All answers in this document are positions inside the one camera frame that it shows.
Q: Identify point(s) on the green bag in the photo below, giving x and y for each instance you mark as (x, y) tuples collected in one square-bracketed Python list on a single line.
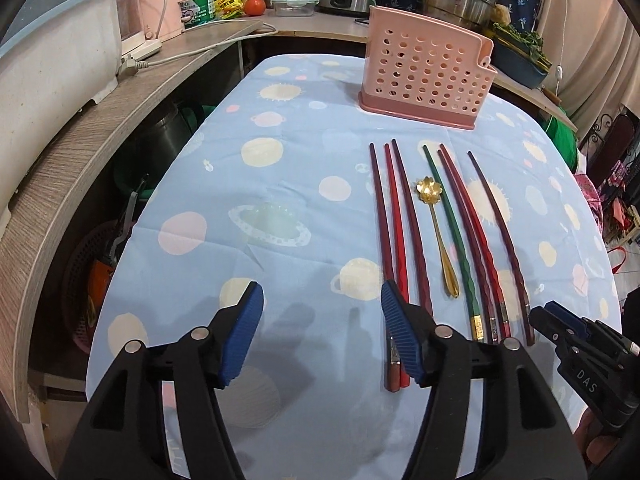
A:
[(562, 135)]

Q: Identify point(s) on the green leafy vegetables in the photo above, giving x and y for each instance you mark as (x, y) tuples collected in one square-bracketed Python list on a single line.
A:
[(522, 42)]

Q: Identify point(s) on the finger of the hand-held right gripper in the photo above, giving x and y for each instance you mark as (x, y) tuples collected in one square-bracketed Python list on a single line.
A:
[(562, 322)]

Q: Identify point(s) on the pink floral cloth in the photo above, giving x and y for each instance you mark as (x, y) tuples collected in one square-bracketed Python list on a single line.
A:
[(600, 200)]

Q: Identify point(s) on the glass food container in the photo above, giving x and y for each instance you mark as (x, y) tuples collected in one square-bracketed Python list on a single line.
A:
[(294, 6)]

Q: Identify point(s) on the green chopstick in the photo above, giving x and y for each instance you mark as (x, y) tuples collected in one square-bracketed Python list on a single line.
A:
[(462, 260)]

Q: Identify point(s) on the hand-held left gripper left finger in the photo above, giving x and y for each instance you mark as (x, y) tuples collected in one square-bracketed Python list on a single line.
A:
[(244, 335)]

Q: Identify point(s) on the yellow packet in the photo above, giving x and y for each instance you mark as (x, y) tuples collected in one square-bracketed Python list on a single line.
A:
[(229, 5)]

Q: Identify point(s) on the metal tongs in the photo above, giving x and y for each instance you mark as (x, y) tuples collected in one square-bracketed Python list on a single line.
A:
[(125, 220)]

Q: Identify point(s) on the beige curtain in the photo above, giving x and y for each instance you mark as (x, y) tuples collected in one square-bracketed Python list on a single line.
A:
[(590, 20)]

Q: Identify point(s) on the wooden counter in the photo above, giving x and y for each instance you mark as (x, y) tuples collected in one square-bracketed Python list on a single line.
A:
[(65, 160)]

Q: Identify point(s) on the gold flower spoon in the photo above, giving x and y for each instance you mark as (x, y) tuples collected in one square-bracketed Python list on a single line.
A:
[(431, 188)]

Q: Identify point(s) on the white clear appliance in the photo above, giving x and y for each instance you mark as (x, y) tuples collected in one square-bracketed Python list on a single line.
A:
[(135, 20)]

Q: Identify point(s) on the green plastic basin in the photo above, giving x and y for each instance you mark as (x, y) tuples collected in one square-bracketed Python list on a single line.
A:
[(130, 180)]

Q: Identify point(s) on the dark metal chair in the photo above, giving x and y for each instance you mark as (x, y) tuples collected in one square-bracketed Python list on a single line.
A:
[(615, 145)]

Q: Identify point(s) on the blue tray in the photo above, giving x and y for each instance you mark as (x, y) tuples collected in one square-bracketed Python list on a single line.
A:
[(525, 72)]

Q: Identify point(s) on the blue and white plastic tub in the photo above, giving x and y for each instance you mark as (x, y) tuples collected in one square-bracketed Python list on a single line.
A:
[(50, 60)]

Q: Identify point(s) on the red tomato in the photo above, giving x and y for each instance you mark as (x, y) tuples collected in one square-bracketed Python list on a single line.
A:
[(254, 6)]

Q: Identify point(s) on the black pot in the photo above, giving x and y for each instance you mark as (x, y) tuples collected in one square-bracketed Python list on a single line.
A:
[(162, 135)]

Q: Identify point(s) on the brown potato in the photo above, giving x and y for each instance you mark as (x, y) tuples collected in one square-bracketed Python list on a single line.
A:
[(501, 15)]

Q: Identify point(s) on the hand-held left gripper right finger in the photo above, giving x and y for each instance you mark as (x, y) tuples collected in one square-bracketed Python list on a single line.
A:
[(400, 335)]

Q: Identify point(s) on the pink perforated utensil holder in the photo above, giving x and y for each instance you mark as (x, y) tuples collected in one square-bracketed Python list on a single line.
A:
[(425, 70)]

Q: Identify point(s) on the blue planet print tablecloth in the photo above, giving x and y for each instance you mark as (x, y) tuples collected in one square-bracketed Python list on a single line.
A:
[(300, 210)]

